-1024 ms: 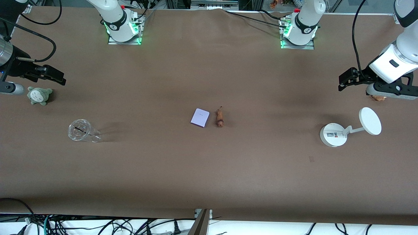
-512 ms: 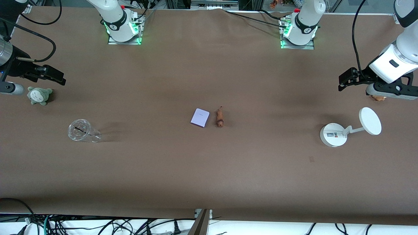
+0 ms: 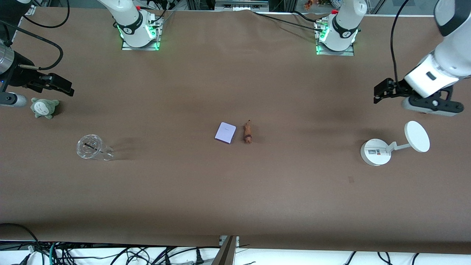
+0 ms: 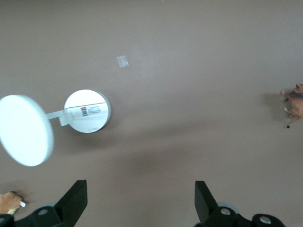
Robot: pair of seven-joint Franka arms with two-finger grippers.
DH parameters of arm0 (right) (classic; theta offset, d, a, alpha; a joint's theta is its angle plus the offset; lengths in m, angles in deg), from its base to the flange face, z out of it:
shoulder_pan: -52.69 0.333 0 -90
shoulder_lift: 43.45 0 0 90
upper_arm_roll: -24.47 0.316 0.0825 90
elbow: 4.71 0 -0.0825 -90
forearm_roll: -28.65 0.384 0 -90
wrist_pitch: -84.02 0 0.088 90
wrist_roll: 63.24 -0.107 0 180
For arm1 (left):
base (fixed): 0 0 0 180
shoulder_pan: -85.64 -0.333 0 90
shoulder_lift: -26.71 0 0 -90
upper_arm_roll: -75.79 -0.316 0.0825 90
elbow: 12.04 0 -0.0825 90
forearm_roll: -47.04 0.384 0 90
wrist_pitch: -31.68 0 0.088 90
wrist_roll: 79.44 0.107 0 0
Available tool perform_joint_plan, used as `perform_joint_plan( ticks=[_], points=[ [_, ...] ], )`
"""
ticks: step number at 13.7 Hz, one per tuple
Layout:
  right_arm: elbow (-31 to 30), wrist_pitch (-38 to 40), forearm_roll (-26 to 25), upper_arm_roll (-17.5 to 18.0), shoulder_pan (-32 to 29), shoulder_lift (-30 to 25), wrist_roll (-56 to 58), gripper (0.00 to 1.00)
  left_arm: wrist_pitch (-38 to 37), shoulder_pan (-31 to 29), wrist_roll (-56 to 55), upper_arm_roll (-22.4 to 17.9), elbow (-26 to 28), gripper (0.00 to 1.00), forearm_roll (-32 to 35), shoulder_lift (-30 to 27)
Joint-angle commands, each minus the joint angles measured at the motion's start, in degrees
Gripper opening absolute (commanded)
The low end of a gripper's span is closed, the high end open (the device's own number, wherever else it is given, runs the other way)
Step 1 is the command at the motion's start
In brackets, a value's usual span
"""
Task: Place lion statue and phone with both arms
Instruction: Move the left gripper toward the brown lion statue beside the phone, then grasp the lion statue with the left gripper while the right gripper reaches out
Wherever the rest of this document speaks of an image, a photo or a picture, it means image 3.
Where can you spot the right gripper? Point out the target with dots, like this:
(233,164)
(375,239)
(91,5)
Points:
(19,74)

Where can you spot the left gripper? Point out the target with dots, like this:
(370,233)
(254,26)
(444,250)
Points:
(399,88)

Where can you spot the brown lion statue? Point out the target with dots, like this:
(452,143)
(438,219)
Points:
(247,133)

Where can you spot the lavender phone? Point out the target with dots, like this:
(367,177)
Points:
(225,133)

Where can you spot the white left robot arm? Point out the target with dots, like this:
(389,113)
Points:
(346,22)

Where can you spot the grey owl plush toy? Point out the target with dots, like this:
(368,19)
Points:
(44,107)

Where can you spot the white round desk lamp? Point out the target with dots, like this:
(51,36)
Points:
(375,152)

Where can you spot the clear plastic cup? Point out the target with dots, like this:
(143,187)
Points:
(90,147)

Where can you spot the orange toy figure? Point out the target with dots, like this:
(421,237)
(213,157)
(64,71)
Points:
(310,4)

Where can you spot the brown table cover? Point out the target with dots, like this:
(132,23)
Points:
(235,191)

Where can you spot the black power plug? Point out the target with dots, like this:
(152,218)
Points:
(199,257)

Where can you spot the brown table support beam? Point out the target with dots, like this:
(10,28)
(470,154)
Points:
(225,254)

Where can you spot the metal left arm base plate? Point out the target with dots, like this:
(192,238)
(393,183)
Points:
(351,51)

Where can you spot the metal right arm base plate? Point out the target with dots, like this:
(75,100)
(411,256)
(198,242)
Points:
(156,36)

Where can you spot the aluminium frame bar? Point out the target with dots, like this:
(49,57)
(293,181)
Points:
(241,5)

